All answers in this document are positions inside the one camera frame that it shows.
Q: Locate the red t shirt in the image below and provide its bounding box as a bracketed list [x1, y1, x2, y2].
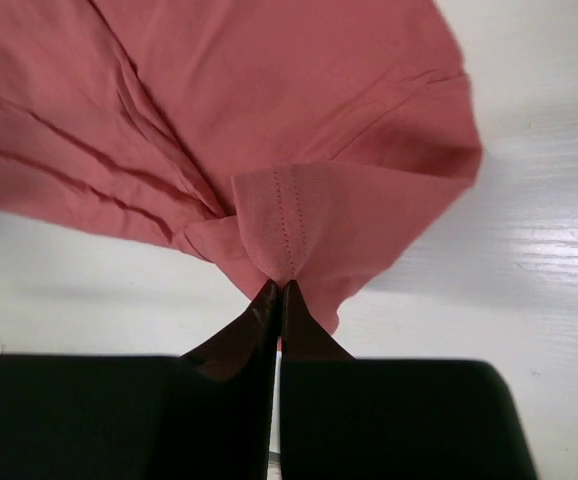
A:
[0, 1, 482, 331]

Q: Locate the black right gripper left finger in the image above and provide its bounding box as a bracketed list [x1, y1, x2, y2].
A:
[0, 282, 277, 479]

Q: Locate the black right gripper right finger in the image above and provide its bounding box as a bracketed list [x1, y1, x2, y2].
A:
[279, 282, 537, 479]

